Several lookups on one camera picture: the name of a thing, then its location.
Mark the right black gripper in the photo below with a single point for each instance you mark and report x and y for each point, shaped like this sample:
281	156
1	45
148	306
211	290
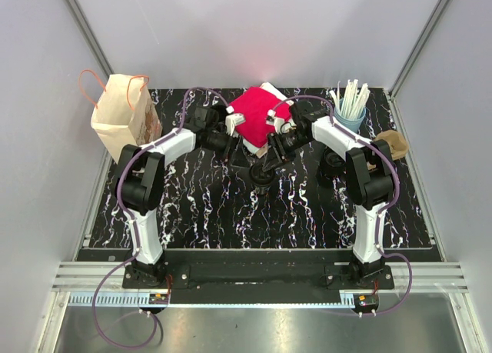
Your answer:
275	139

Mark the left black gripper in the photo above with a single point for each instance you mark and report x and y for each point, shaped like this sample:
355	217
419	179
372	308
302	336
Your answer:
235	153

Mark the black coffee cup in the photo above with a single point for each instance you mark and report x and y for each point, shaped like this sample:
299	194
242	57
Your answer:
222	111
261	185

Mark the paper takeout bag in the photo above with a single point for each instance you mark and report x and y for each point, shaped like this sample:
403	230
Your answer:
125	113

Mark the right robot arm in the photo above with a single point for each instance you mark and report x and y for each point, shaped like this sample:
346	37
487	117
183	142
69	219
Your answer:
372	182

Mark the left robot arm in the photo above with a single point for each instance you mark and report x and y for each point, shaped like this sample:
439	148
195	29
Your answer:
139	180

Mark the stack of napkins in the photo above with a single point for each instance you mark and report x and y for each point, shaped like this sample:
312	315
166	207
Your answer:
258	101

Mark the red folded cloth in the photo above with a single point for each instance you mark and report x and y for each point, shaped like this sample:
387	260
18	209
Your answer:
239	105

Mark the blue straw holder cup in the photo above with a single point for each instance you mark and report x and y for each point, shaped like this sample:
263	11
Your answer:
352	124

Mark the bottom cardboard cup carrier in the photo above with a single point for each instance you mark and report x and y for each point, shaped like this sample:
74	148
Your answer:
398	144

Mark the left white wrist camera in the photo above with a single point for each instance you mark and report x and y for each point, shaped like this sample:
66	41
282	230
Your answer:
233	120

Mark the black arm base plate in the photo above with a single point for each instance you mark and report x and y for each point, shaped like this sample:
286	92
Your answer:
260	277

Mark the aluminium frame rail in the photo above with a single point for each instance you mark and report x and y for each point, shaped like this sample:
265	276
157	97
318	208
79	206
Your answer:
429	309

